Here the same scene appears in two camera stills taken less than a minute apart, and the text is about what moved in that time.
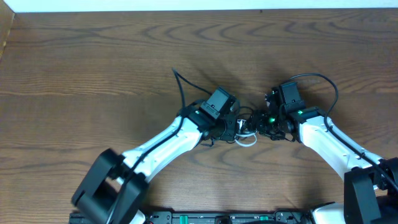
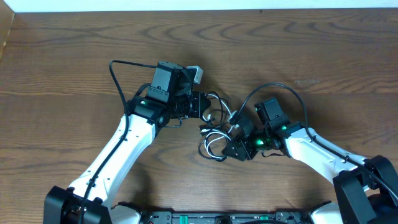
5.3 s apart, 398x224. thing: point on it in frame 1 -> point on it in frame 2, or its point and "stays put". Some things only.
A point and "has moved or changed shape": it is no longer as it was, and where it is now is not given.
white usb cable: (248, 134) has moved or changed shape
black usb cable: (250, 114) -> (214, 144)
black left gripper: (230, 125) -> (203, 103)
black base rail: (229, 216) stays put
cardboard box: (7, 15) stays put
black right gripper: (265, 123) -> (236, 150)
